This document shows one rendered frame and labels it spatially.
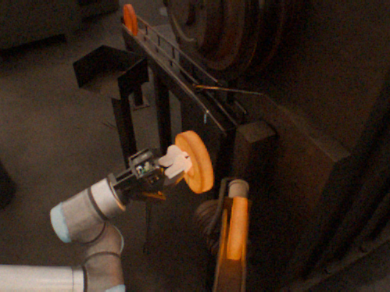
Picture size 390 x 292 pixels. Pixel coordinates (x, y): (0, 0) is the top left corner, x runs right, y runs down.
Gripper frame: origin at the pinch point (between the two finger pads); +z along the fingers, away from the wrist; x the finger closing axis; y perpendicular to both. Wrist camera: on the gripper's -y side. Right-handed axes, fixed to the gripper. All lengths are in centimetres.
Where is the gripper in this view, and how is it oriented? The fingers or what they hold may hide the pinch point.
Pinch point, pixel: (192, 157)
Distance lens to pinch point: 80.7
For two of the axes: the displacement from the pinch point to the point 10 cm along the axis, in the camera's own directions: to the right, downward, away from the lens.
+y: -2.4, -6.0, -7.6
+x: -4.4, -6.3, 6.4
